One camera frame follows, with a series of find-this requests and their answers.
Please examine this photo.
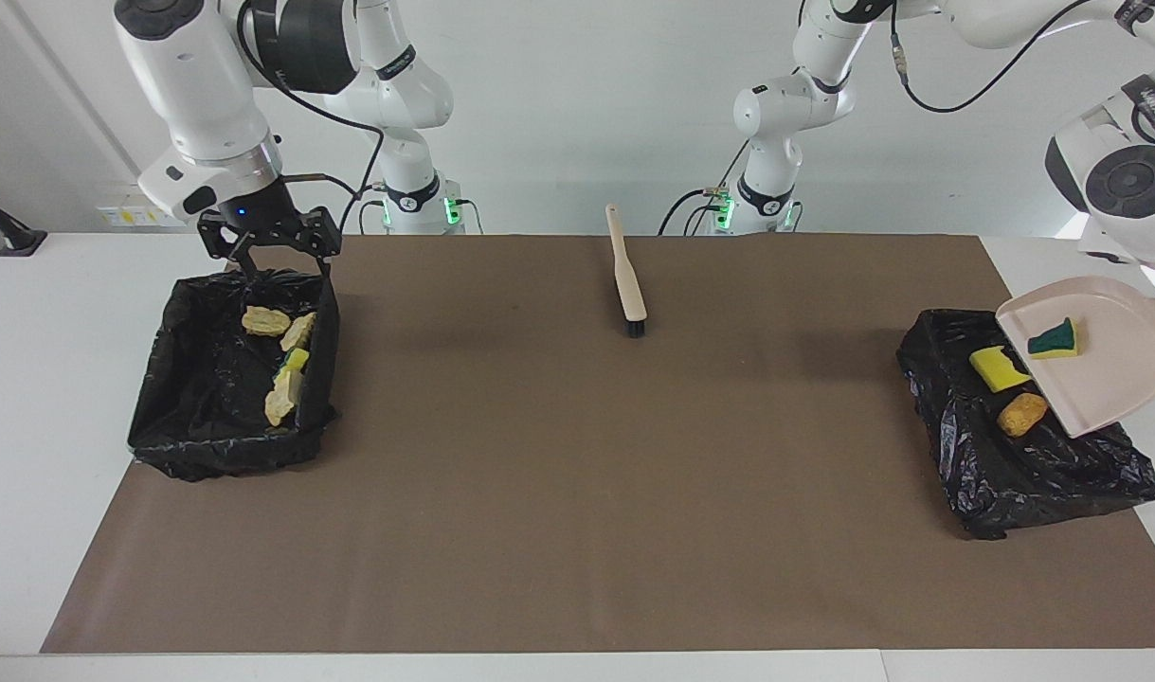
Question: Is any pink plastic dustpan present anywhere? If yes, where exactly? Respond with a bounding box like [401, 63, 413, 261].
[995, 275, 1155, 440]

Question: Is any white wall socket strip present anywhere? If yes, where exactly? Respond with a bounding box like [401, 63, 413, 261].
[96, 193, 186, 229]

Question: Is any orange-brown sponge piece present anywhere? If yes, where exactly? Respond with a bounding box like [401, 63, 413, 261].
[996, 391, 1051, 440]

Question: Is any bright yellow sponge piece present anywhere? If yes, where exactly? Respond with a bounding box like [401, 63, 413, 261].
[968, 346, 1034, 394]

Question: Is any black stand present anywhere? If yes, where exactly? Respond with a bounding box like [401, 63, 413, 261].
[0, 181, 48, 258]

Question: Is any black cable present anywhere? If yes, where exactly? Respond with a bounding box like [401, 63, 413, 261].
[657, 140, 756, 237]
[235, 0, 388, 238]
[887, 0, 1101, 116]

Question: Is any black bag lined bin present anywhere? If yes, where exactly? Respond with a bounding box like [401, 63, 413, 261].
[895, 307, 1155, 542]
[126, 267, 342, 483]

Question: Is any green and yellow sponge piece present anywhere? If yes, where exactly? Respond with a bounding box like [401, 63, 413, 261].
[1027, 316, 1081, 361]

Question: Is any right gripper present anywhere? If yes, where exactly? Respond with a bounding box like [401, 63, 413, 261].
[196, 178, 343, 287]

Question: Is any wooden brush with black bristles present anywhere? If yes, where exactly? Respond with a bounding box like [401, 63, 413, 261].
[605, 202, 649, 340]

